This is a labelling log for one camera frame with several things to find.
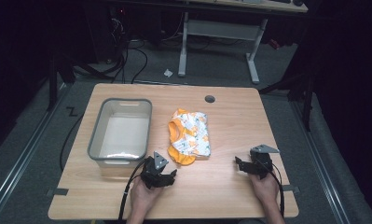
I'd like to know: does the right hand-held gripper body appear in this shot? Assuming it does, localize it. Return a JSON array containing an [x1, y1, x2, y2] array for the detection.
[[239, 144, 281, 180]]

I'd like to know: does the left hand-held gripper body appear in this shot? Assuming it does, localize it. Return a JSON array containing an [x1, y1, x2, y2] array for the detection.
[[140, 151, 174, 189]]

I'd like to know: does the orange patterned white garment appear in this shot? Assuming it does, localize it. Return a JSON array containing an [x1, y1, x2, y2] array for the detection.
[[167, 107, 212, 166]]

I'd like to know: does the grey-rimmed clear plastic bin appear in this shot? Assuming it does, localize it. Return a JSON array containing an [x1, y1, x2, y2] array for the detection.
[[87, 97, 153, 179]]

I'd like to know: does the person's right hand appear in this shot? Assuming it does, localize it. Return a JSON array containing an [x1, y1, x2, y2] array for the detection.
[[248, 171, 281, 207]]

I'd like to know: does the grey tape strip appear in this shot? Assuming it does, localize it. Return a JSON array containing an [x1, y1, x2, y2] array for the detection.
[[46, 188, 70, 198], [282, 184, 301, 194]]

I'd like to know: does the black metal stand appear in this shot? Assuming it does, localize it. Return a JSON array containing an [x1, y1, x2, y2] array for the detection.
[[257, 62, 318, 132], [46, 55, 77, 112]]

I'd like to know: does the white-legged desk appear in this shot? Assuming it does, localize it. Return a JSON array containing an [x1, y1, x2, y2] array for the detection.
[[177, 0, 309, 85]]

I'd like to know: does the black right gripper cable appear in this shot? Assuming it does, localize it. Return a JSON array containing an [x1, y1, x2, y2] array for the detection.
[[267, 161, 285, 218]]

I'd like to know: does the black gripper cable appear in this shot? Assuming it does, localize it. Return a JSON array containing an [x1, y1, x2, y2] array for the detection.
[[267, 161, 285, 218], [117, 158, 148, 224]]

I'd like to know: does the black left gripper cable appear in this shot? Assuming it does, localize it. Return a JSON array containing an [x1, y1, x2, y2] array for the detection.
[[117, 158, 148, 224]]

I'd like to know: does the thin black floor cable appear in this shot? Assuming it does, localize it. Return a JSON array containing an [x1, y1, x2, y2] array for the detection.
[[59, 113, 85, 172]]

